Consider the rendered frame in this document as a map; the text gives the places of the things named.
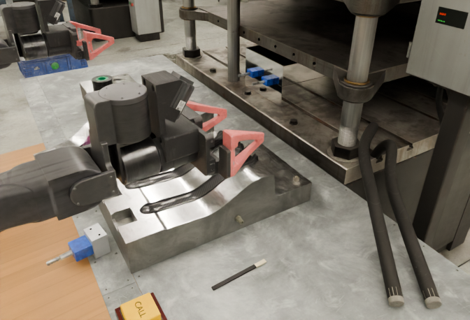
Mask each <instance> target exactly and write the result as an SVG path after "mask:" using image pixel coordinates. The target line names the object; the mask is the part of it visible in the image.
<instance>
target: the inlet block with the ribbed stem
mask: <svg viewBox="0 0 470 320"><path fill-rule="evenodd" d="M83 231H84V234H85V235H83V236H81V237H79V238H76V239H75V240H72V241H70V242H68V246H69V250H70V251H67V252H65V253H63V254H61V255H59V257H56V258H54V259H53V260H52V259H51V260H49V261H47V262H46V264H47V266H50V264H53V263H56V261H59V260H63V259H65V258H68V257H70V256H72V255H73V257H74V259H75V260H76V261H77V262H78V261H80V260H82V259H84V258H87V257H88V256H91V255H94V257H95V258H96V259H97V258H99V257H100V256H103V255H105V254H107V253H109V252H111V250H110V246H109V242H108V236H107V234H106V232H105V231H104V230H103V229H102V227H101V226H100V225H99V223H97V224H95V225H93V226H90V227H88V228H85V229H83Z"/></svg>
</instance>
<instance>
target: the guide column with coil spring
mask: <svg viewBox="0 0 470 320"><path fill-rule="evenodd" d="M227 62H228V81H230V82H238V81H239V80H240V77H238V74H240V0H227Z"/></svg>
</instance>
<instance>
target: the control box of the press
mask: <svg viewBox="0 0 470 320"><path fill-rule="evenodd" d="M406 57H408V58H409V59H408V65H407V68H406V73H409V74H411V75H414V76H417V77H419V78H422V79H425V80H428V81H429V82H428V83H430V84H433V85H434V86H435V87H437V91H436V111H437V114H438V117H439V122H440V126H441V127H440V129H439V134H438V136H437V139H436V144H435V146H434V151H433V154H432V158H431V161H430V164H429V168H428V171H427V175H426V178H425V182H424V185H423V188H422V192H421V195H420V199H419V202H418V206H417V209H416V212H415V216H414V219H413V223H412V225H413V228H414V231H415V234H416V236H417V238H418V239H420V240H421V241H423V242H424V243H425V244H427V245H428V246H430V247H431V248H432V244H433V241H434V238H435V235H436V232H437V229H438V227H439V223H440V220H441V217H442V214H443V211H444V208H445V206H446V202H447V200H448V196H449V193H450V190H451V187H452V185H453V181H454V179H455V175H456V172H457V169H458V166H459V164H460V160H461V158H462V154H463V151H464V148H465V145H466V143H467V139H468V137H469V133H470V0H422V2H421V6H420V12H419V15H418V21H417V24H416V28H415V33H414V37H413V42H412V41H410V42H409V46H408V52H407V55H406ZM444 89H445V90H446V93H447V96H448V102H447V105H446V109H445V112H444V111H443V104H442V98H443V90H444Z"/></svg>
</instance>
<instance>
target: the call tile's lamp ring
mask: <svg viewBox="0 0 470 320"><path fill-rule="evenodd" d="M150 295H151V296H152V298H153V300H154V302H155V304H156V306H157V308H158V310H159V312H160V314H161V316H162V318H163V320H167V318H166V316H165V314H164V313H163V311H162V309H161V307H160V305H159V303H158V301H157V299H156V297H155V295H154V293H153V292H152V293H150ZM120 310H121V309H120V307H118V308H116V309H115V311H116V314H117V317H118V319H119V320H123V318H122V315H121V314H120Z"/></svg>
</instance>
